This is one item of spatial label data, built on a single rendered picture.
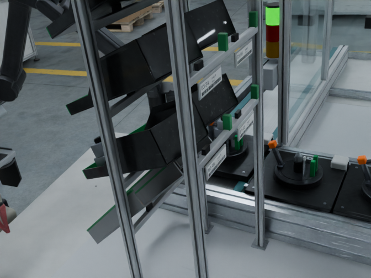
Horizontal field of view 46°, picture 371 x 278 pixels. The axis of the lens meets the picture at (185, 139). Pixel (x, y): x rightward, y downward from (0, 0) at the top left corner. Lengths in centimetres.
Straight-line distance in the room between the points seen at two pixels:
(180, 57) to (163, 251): 73
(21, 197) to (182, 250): 212
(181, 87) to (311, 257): 71
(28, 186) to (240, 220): 228
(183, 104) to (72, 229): 82
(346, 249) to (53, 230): 85
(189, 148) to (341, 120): 124
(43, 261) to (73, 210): 22
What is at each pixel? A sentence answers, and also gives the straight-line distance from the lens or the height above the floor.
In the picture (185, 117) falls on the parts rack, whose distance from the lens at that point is 69.
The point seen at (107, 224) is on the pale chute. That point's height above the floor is 108.
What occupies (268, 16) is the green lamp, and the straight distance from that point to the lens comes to 134.
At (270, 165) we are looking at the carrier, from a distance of 137.
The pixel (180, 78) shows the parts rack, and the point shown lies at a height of 148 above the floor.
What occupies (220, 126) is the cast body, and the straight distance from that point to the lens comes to 139.
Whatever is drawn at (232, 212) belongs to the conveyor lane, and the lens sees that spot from 127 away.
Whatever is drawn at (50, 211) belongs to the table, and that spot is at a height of 86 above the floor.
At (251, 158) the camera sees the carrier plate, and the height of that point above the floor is 97.
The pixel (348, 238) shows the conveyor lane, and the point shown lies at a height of 93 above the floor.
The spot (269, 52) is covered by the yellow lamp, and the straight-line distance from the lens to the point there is 137.
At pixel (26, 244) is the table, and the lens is 142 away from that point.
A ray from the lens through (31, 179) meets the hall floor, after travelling 341.
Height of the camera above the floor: 172
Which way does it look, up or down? 29 degrees down
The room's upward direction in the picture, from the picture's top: 6 degrees counter-clockwise
